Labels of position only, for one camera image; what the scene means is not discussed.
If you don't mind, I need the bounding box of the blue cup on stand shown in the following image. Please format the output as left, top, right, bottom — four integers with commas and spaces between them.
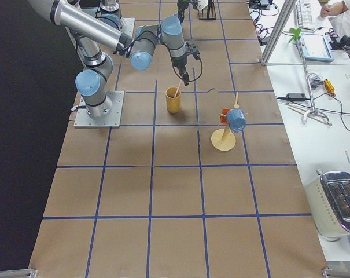
226, 108, 246, 133

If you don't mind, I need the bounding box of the metal rod stand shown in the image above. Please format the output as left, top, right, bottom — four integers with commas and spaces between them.
296, 31, 330, 125

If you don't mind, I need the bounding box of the yellow handled tool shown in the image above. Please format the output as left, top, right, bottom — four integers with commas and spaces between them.
323, 79, 336, 97

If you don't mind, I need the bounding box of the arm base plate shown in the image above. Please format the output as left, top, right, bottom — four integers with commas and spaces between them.
119, 17, 135, 37
74, 91, 125, 128

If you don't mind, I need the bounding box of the aluminium frame post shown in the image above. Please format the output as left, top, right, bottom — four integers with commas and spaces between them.
260, 0, 296, 66

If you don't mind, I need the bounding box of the black braided right cable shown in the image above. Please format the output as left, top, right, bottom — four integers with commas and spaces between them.
189, 47, 204, 82

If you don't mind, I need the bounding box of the silver toaster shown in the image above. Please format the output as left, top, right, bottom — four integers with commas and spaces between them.
304, 171, 350, 241

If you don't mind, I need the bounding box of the black power adapter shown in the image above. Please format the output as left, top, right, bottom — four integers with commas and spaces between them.
286, 93, 307, 102

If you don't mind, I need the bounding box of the orange cup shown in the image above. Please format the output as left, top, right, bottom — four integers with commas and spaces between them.
219, 108, 231, 125

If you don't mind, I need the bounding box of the pink chopstick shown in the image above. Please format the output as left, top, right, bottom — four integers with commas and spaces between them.
173, 80, 182, 98

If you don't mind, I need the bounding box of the green clamp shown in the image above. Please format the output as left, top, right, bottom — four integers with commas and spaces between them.
288, 28, 301, 43

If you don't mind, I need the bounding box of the black wire mug rack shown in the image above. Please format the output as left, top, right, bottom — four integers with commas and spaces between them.
197, 0, 216, 20

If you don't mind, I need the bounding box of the bamboo cylinder holder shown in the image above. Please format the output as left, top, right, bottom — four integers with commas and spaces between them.
165, 86, 182, 114

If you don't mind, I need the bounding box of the white keyboard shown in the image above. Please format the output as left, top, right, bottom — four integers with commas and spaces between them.
294, 0, 315, 31

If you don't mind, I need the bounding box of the blue framed tablet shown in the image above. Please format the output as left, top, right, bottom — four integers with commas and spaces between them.
296, 33, 334, 63

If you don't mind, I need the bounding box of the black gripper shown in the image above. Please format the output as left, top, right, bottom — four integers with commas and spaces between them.
170, 42, 200, 86

